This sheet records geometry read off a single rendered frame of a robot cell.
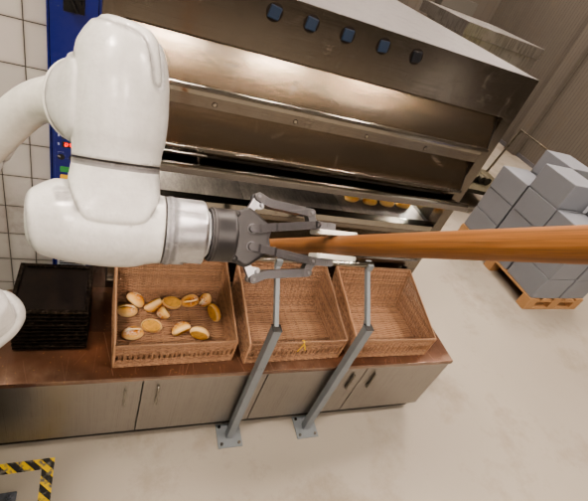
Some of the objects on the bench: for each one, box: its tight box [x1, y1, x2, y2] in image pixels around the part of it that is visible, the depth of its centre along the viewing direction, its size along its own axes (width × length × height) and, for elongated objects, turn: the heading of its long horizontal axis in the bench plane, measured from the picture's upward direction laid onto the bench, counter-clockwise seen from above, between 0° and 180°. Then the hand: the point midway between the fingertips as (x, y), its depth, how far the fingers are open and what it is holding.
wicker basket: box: [111, 258, 239, 368], centre depth 208 cm, size 49×56×28 cm
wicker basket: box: [231, 261, 349, 364], centre depth 231 cm, size 49×56×28 cm
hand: (333, 245), depth 67 cm, fingers closed on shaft, 3 cm apart
